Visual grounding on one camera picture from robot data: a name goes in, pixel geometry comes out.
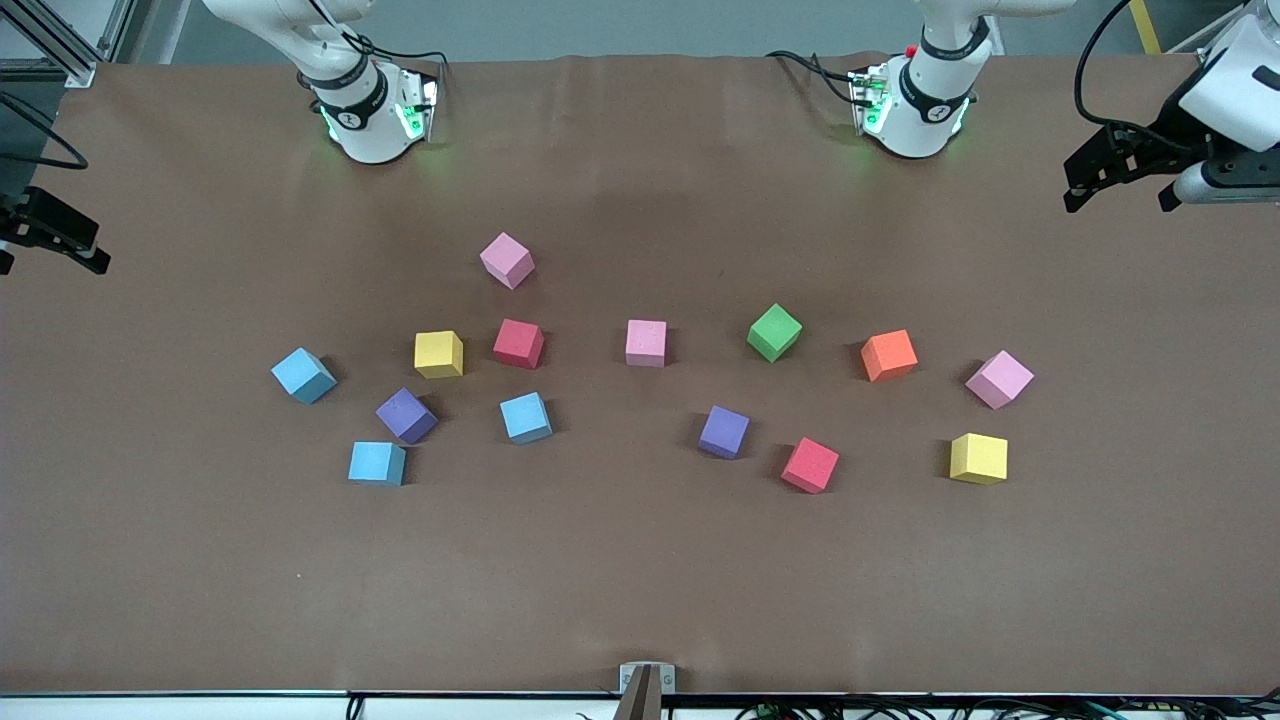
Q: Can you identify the green foam cube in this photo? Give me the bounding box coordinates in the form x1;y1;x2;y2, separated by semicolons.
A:
746;303;804;364

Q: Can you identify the blue foam cube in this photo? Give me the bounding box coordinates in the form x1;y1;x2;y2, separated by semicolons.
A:
270;346;338;406
347;441;408;488
499;391;554;446

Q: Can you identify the pink foam cube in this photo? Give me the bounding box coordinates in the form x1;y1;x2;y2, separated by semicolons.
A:
965;349;1036;411
625;319;668;369
479;232;536;291

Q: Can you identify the purple foam cube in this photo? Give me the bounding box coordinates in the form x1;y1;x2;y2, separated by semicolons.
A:
698;405;752;461
375;387;440;446

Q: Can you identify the red foam cube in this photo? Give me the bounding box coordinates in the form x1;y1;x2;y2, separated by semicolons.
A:
780;437;841;495
492;318;546;371

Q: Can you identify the yellow floor tape line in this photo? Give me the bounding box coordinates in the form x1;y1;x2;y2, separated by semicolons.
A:
1128;0;1165;56

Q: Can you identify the orange foam cube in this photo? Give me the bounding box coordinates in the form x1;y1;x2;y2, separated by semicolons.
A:
860;329;919;384

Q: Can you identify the yellow foam cube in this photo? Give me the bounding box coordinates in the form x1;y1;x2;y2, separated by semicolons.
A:
414;330;465;380
949;432;1010;486

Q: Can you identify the brown table mat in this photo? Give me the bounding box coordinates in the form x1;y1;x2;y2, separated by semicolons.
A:
0;50;1280;698

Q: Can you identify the aluminium frame post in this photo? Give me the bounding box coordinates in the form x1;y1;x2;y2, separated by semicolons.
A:
0;0;136;89
1165;0;1256;56

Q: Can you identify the white table edge rail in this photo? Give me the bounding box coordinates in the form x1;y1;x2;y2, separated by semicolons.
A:
0;688;1280;720

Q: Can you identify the black cable bundle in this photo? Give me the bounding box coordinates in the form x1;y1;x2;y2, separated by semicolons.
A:
345;695;1280;720

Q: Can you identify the grey metal camera bracket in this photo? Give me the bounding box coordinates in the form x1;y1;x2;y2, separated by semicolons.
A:
612;662;678;720

